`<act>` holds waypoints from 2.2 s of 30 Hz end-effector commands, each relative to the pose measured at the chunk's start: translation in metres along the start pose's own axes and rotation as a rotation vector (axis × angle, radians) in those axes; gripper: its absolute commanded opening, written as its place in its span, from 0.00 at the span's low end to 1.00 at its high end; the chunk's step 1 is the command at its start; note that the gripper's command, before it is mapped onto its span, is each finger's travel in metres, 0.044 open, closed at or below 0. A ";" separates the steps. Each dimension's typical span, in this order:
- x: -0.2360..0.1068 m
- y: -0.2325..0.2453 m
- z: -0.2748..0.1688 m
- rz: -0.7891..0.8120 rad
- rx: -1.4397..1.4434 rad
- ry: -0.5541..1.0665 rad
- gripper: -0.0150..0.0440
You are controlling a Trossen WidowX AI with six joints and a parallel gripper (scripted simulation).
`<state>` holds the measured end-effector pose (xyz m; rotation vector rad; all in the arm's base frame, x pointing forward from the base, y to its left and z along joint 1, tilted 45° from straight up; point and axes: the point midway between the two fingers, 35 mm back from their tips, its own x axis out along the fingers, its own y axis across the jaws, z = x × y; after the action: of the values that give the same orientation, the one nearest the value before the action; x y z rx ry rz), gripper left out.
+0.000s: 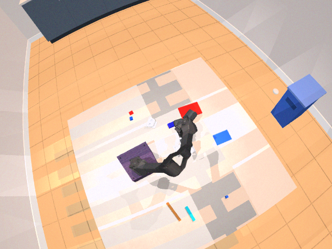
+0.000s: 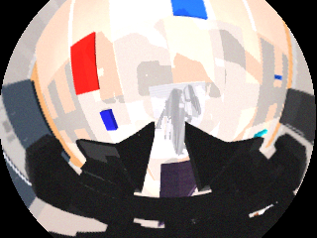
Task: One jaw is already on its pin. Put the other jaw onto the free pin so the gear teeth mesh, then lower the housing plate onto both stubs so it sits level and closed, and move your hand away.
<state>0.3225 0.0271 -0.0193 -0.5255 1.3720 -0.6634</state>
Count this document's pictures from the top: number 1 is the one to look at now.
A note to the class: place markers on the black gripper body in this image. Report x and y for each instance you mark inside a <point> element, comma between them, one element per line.
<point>175,124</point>

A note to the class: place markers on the blue flat block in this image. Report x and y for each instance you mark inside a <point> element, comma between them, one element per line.
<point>170,125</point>

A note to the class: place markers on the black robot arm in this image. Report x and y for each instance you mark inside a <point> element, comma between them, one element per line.
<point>169,166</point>

